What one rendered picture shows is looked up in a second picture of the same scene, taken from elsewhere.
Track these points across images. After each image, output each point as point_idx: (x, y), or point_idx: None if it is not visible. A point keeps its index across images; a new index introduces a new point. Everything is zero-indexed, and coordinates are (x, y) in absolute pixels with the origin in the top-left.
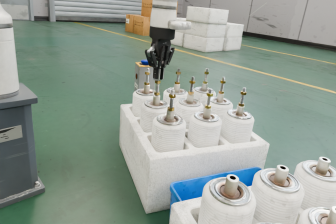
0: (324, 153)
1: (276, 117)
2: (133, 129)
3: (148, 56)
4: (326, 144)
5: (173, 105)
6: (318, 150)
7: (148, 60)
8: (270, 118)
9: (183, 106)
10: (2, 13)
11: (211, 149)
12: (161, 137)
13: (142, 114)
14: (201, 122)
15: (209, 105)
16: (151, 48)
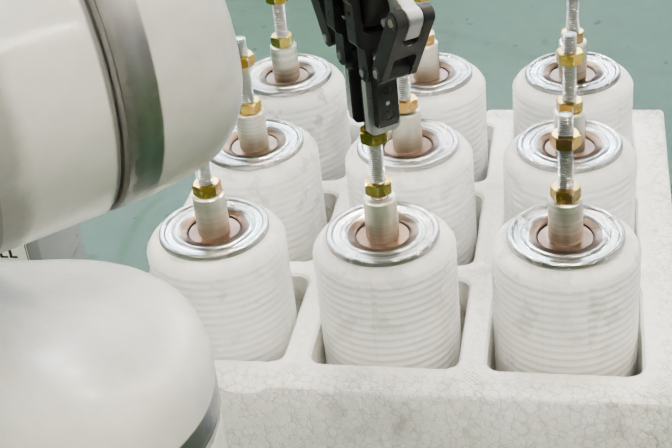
0: (531, 60)
1: (262, 43)
2: (405, 396)
3: (410, 37)
4: (488, 34)
5: (305, 206)
6: (512, 65)
7: (392, 60)
8: (256, 56)
9: (438, 171)
10: (120, 274)
11: (663, 238)
12: (617, 312)
13: (394, 309)
14: (608, 171)
15: (577, 98)
16: None
